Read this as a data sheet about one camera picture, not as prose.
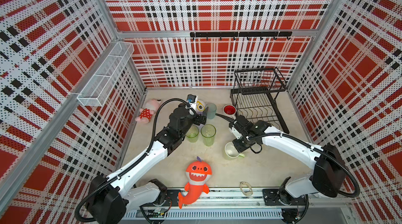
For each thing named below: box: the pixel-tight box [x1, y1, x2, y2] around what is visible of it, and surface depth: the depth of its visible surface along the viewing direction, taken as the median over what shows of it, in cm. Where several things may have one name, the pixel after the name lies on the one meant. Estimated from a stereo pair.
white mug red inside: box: [222, 104, 237, 117], surface depth 101 cm
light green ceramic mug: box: [224, 141, 245, 159], surface depth 80 cm
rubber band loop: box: [239, 181, 254, 197], surface depth 78 cm
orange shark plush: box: [177, 155, 213, 209], surface depth 75 cm
